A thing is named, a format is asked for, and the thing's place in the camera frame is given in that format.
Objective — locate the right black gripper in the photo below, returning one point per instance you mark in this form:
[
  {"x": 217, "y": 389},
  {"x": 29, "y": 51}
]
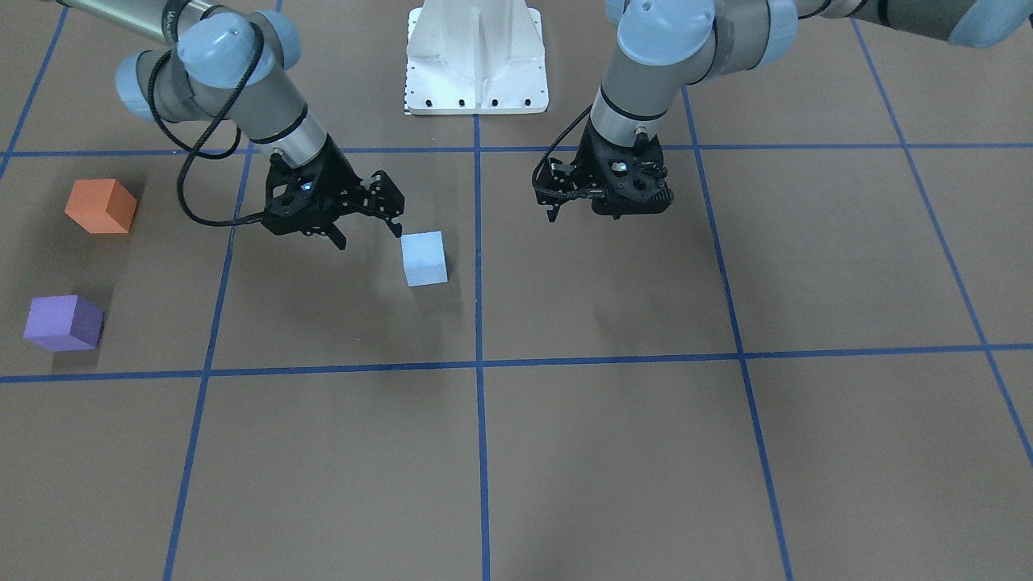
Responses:
[{"x": 337, "y": 178}]

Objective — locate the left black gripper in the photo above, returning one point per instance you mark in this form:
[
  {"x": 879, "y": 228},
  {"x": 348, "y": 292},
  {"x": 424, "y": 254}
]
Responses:
[{"x": 583, "y": 165}]

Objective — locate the light blue foam block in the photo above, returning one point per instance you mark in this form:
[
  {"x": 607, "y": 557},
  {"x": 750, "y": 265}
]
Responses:
[{"x": 424, "y": 259}]

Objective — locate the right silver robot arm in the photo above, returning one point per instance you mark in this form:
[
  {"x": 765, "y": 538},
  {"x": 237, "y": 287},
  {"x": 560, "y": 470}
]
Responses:
[{"x": 219, "y": 65}]

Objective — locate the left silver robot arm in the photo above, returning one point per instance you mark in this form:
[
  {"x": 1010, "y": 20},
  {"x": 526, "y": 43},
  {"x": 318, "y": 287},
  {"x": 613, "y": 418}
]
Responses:
[{"x": 663, "y": 46}]

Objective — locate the orange foam block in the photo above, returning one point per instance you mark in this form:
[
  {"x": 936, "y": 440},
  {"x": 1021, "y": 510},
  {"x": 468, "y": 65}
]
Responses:
[{"x": 101, "y": 206}]

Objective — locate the purple foam block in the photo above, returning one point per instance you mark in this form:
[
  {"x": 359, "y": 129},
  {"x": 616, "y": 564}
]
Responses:
[{"x": 63, "y": 323}]

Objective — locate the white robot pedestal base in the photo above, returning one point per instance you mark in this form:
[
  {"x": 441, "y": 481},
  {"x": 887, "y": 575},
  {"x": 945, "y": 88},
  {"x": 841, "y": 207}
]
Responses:
[{"x": 475, "y": 58}]

